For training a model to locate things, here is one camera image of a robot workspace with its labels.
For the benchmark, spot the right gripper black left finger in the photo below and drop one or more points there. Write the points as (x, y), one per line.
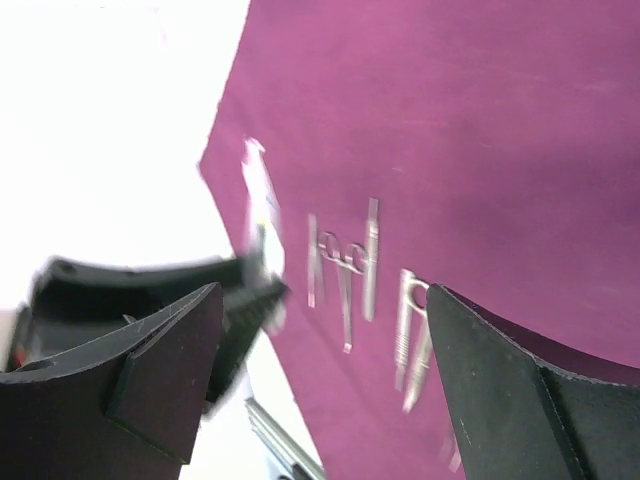
(126, 405)

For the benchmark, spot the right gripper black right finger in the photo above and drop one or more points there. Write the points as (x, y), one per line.
(524, 406)

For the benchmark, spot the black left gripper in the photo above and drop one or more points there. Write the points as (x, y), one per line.
(73, 303)

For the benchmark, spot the steel surgical scissors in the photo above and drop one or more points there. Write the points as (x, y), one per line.
(421, 360)

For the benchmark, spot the steel probe handle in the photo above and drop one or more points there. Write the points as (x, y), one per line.
(405, 308)

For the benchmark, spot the steel forceps with rings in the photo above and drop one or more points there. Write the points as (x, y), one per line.
(346, 262)

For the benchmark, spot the steel tweezers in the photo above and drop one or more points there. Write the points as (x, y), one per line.
(371, 249)

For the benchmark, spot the short steel scalpel handle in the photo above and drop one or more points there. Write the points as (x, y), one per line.
(315, 277)

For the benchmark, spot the purple cloth mat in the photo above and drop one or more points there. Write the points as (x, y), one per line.
(501, 139)

